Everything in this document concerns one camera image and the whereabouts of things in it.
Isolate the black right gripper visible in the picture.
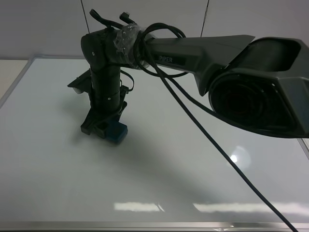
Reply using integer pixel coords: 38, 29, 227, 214
81, 86, 127, 139

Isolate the blue board eraser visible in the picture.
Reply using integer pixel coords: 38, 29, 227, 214
105, 121, 128, 144

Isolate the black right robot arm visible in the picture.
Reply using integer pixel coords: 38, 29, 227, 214
81, 23, 309, 138

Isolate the white aluminium-framed whiteboard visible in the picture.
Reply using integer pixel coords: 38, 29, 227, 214
0, 56, 309, 232

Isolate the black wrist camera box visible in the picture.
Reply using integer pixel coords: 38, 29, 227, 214
67, 69, 92, 94

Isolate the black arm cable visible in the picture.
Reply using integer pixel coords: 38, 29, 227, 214
89, 9, 299, 232

